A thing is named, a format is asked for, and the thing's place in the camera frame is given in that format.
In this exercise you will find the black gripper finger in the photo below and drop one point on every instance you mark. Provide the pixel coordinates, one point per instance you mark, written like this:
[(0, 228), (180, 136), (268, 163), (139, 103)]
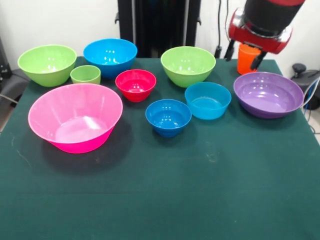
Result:
[(228, 51), (257, 61)]

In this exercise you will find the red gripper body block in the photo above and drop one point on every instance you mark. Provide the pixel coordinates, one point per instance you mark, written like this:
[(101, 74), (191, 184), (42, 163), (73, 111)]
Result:
[(260, 41)]

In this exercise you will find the purple shallow bowl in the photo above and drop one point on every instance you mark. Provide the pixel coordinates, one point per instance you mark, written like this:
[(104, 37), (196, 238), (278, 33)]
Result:
[(268, 97)]

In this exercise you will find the turquoise bowl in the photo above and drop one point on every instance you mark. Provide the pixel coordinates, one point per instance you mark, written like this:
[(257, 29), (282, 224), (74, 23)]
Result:
[(207, 102)]

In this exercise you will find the orange cup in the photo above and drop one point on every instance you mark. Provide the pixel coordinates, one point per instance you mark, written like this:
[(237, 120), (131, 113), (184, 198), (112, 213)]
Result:
[(243, 62)]

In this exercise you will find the lime green large bowl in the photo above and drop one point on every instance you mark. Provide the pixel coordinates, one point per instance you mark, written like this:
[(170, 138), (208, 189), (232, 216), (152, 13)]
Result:
[(187, 65), (47, 65)]

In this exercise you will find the black stand base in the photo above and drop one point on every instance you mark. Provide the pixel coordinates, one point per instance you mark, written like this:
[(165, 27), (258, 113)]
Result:
[(303, 82), (12, 82)]

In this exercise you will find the dark blue small bowl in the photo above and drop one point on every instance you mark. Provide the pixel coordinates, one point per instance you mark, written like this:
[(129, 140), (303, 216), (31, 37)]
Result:
[(168, 117)]

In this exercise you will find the red small bowl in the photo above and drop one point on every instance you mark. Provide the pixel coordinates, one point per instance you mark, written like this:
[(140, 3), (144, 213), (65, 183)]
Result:
[(135, 85)]

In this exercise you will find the blue large bowl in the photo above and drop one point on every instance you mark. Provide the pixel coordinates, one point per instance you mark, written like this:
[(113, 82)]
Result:
[(110, 57)]

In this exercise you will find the lime green small cup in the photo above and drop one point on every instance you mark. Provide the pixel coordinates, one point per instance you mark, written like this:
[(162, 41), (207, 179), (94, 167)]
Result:
[(85, 75)]

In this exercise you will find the dark green table cloth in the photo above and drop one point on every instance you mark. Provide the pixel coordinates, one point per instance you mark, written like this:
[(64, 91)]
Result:
[(160, 187)]

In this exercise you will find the pink large bowl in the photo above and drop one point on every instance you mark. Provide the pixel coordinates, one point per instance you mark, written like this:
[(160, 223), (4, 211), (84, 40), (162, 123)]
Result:
[(75, 117)]

